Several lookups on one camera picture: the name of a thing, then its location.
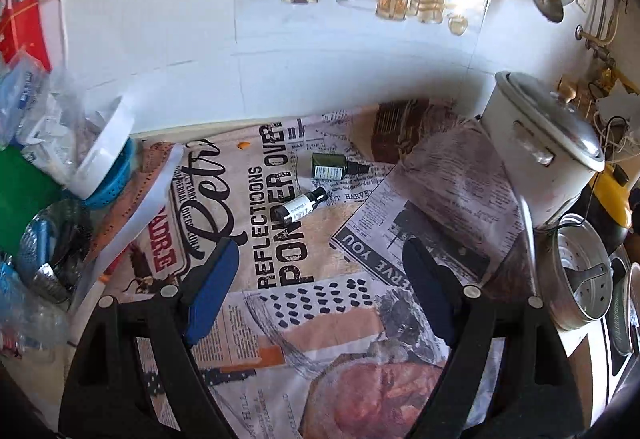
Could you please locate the black bottle white label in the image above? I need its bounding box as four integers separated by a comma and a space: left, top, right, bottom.
282, 187, 329, 225

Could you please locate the newspaper print table mat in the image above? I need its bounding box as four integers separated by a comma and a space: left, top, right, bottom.
88, 100, 535, 438

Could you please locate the metal steamer pot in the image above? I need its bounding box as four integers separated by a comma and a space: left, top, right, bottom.
538, 213, 613, 331

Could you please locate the blue plastic basket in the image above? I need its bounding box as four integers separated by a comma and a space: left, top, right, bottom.
82, 139, 134, 211

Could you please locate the green dropper bottle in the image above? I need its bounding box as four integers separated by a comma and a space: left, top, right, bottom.
311, 153, 370, 181

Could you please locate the white rice cooker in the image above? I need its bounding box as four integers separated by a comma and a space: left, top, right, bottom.
480, 71, 605, 228

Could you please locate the white round lid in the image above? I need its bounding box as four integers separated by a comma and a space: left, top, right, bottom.
67, 97, 134, 200

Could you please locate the yellow black appliance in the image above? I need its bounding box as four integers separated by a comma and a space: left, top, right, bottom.
587, 164, 632, 253

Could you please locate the green box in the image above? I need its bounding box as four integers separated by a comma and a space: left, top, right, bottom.
0, 147, 62, 255

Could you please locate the clear plastic bag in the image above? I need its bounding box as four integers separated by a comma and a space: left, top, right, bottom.
1, 50, 98, 186

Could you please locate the red carton box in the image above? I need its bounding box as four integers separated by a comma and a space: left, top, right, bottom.
0, 0, 51, 72

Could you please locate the brass wall faucet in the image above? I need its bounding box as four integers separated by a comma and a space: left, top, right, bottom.
574, 24, 618, 70

